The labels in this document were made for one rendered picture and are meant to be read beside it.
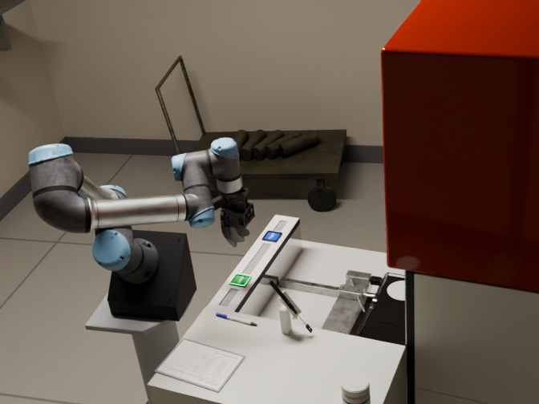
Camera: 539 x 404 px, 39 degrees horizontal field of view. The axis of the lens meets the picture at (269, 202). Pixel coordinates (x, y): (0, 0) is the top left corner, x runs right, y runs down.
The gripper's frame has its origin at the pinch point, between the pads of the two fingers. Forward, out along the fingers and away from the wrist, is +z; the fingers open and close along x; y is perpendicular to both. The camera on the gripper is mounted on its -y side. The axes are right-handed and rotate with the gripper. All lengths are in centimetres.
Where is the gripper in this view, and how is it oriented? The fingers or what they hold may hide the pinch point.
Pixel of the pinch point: (233, 243)
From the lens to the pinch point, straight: 237.9
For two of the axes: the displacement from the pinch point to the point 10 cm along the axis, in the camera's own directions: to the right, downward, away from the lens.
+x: 3.9, -5.1, 7.7
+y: 9.1, 1.2, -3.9
